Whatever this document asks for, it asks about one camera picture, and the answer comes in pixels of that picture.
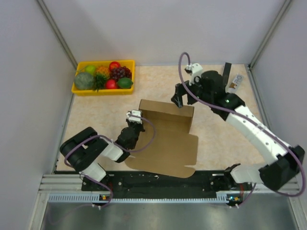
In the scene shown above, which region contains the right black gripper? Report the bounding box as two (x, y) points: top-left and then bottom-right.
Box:
(171, 74), (213, 109)

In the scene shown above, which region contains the brown cardboard box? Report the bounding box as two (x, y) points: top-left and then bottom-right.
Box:
(125, 99), (199, 178)

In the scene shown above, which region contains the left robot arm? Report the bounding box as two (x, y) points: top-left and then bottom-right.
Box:
(59, 119), (145, 190)

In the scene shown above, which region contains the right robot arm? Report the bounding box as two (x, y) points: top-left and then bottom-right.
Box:
(171, 69), (305, 192)

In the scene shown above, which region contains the white silver carton box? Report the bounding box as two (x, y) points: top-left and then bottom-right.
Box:
(227, 74), (244, 93)

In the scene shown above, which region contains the black carton box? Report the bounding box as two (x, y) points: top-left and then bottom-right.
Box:
(222, 62), (232, 85)

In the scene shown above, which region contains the green lemon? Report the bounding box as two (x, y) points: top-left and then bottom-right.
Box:
(117, 78), (133, 89)

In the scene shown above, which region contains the red apple front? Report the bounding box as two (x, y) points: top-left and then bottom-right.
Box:
(105, 79), (118, 90)

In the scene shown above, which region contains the red apple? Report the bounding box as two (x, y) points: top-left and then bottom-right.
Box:
(105, 79), (118, 90)
(109, 61), (121, 71)

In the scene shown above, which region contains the purple grapes bunch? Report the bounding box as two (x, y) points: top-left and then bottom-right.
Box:
(110, 66), (132, 81)

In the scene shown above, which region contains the orange pineapple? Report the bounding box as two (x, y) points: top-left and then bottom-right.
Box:
(95, 65), (110, 78)

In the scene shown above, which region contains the red apple back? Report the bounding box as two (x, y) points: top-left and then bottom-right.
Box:
(109, 61), (121, 71)

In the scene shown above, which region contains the green melon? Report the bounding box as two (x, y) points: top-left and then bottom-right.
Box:
(74, 72), (94, 90)

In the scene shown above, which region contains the green apple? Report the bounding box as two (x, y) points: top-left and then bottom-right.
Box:
(84, 65), (96, 75)

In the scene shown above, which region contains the yellow plastic tray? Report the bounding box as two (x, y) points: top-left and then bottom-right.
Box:
(71, 59), (135, 96)

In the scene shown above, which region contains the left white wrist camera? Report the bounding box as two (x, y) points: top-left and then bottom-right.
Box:
(126, 110), (142, 124)

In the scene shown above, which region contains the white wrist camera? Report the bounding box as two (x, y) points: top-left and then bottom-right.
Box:
(126, 110), (142, 124)
(185, 63), (203, 86)

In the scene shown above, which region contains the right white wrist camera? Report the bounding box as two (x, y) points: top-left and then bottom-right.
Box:
(185, 63), (203, 86)

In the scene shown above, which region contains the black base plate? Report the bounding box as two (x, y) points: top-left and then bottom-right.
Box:
(81, 170), (253, 198)

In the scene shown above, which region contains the aluminium frame rail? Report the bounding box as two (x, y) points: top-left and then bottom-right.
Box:
(30, 172), (307, 230)

